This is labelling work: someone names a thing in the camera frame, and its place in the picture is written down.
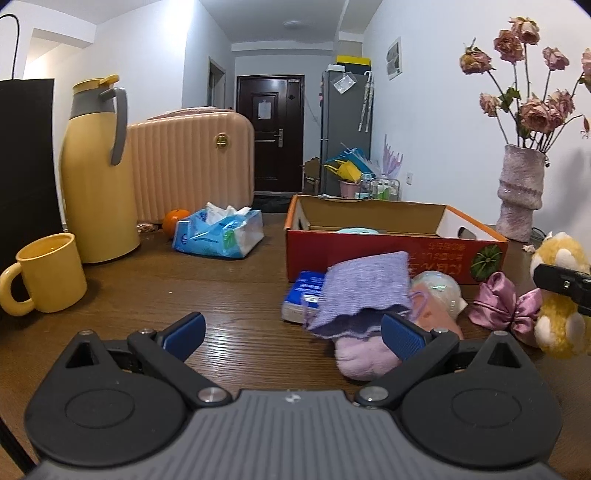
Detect yellow white plush toy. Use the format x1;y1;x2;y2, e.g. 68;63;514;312
530;232;590;359

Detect iridescent plastic bag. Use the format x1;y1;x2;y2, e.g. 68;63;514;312
411;270;468;320

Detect fluffy lilac sock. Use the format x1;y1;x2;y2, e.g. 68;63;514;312
335;336;401;381

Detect purple knitted cloth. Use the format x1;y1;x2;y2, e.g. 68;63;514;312
304;251;413;340

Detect pink satin bow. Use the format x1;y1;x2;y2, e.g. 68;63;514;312
467;271;542;347

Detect red orange cardboard box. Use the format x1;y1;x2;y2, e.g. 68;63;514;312
284;195;509;285

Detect textured pink vase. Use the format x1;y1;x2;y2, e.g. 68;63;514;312
496;145;547;243

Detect blue white small box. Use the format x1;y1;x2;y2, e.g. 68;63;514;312
281;271;325;325

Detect blue tissue pack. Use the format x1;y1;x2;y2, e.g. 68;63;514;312
172;202;264;259

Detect light blue round item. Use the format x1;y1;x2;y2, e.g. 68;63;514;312
335;227;380;235

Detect orange fruit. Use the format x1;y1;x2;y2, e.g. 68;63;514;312
161;209;190;239

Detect yellow ceramic mug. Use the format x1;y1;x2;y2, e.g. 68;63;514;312
1;232;87;317

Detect yellow thermos jug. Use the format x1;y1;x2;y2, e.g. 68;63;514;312
59;75;140;264

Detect dried pink roses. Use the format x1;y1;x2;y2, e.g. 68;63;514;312
459;16;590;154

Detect purple coral decoration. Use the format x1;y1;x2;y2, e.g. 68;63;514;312
382;136;404;180

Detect pink ribbed suitcase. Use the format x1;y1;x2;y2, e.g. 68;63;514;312
124;107;254;223

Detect blue yellow bags pile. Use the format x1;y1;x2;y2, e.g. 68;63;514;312
324;147;376;183

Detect black bag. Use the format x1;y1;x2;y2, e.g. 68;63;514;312
0;13;64;273

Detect grey refrigerator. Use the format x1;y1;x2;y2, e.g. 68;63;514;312
320;71;372;196

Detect dark brown door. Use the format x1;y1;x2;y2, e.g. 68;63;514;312
235;75;304;193

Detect yellow box on refrigerator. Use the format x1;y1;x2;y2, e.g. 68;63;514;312
335;55;370;67

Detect wire rack with bottles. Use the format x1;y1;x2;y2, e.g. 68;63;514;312
353;173;401;201

